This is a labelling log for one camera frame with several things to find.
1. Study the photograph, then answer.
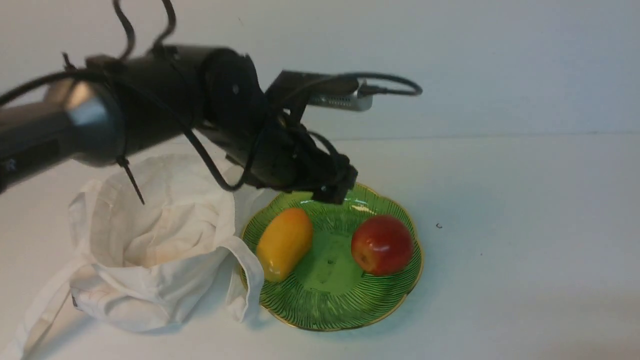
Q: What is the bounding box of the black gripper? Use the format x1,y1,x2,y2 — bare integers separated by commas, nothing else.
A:
199,113,358,205

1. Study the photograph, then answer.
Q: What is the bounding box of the white cloth tote bag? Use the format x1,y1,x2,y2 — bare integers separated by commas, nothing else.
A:
1,153,265,360

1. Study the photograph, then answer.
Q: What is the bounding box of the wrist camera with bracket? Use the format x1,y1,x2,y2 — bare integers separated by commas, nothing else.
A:
265,70,373,126

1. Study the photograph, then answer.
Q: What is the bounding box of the yellow mango fruit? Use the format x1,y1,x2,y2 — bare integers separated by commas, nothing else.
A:
256,208,314,283

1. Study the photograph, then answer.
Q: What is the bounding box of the red apple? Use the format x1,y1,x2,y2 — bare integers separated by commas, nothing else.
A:
350,214,414,277

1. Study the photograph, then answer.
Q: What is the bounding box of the black cable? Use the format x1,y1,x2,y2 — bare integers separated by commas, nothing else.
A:
0,0,424,193

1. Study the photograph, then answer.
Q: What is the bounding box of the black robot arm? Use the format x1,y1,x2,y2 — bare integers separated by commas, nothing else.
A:
1,47,358,204

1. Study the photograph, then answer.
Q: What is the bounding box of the green glass plate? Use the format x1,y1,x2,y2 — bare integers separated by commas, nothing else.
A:
241,183,425,332

